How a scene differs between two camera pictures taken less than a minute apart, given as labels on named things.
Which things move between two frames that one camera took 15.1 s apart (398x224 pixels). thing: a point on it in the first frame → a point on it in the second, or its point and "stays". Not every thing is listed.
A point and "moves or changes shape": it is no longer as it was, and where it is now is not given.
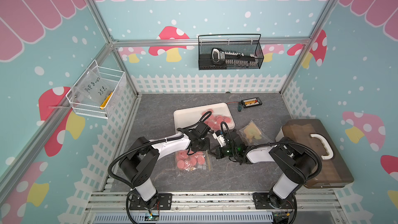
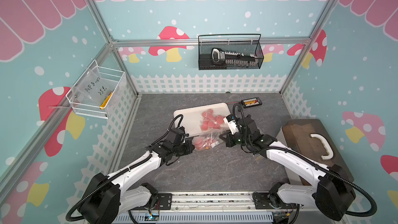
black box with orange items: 250,102 stays
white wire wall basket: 93,91 stays
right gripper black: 217,152 → 228,140
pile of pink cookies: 214,121 stays
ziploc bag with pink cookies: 201,160 moves or changes shape
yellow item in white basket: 105,102 stays
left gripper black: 206,147 → 188,144
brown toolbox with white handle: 333,172 stays
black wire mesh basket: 229,52 stays
